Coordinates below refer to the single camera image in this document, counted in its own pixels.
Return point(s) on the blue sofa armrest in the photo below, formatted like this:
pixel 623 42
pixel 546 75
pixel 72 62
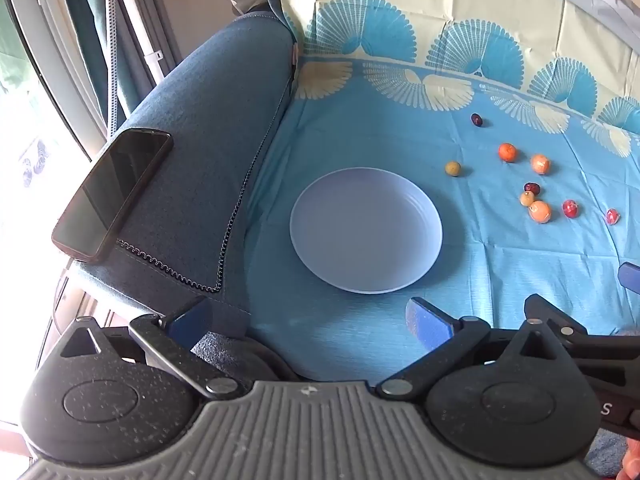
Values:
pixel 200 160

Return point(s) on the bare orange mandarin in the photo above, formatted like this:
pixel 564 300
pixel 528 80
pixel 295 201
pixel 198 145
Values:
pixel 507 152

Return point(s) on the person's leg in jeans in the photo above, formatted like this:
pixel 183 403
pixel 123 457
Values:
pixel 606 452

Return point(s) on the plastic-wrapped red fruit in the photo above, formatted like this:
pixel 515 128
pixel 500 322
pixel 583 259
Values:
pixel 570 208
pixel 613 216

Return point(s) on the dark red grape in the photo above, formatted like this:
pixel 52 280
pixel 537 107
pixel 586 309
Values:
pixel 476 119

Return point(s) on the person's right hand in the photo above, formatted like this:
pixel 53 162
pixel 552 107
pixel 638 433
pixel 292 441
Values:
pixel 632 462

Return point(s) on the white pole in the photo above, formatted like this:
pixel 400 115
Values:
pixel 142 15

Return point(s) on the black smartphone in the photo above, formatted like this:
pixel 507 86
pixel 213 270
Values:
pixel 112 195

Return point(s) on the dark red jujube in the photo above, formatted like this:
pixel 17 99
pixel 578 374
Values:
pixel 531 188

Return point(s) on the light blue round plate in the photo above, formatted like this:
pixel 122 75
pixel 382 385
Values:
pixel 367 232

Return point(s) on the blue fan-print cloth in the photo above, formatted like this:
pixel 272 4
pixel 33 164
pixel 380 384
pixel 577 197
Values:
pixel 380 120

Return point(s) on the white window frame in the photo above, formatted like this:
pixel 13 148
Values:
pixel 45 35

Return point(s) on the yellow longan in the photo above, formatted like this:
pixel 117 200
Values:
pixel 453 169
pixel 526 199

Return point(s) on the plastic-wrapped orange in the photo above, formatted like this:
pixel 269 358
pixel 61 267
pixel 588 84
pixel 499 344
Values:
pixel 540 164
pixel 539 211

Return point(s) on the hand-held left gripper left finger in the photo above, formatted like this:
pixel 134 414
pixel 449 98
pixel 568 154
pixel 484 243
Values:
pixel 189 316

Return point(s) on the teal curtain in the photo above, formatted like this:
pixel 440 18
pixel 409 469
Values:
pixel 90 15

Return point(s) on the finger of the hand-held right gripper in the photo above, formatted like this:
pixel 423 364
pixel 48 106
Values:
pixel 631 275
pixel 600 347

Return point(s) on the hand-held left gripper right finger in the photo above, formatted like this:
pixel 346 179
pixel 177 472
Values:
pixel 429 324

